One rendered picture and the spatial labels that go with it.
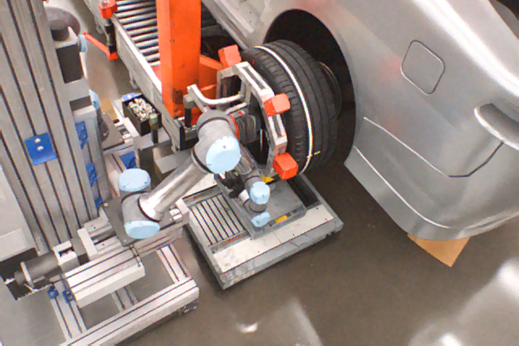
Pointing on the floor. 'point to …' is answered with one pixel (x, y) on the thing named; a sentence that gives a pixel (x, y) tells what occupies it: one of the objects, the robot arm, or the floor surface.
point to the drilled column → (144, 160)
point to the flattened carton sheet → (441, 248)
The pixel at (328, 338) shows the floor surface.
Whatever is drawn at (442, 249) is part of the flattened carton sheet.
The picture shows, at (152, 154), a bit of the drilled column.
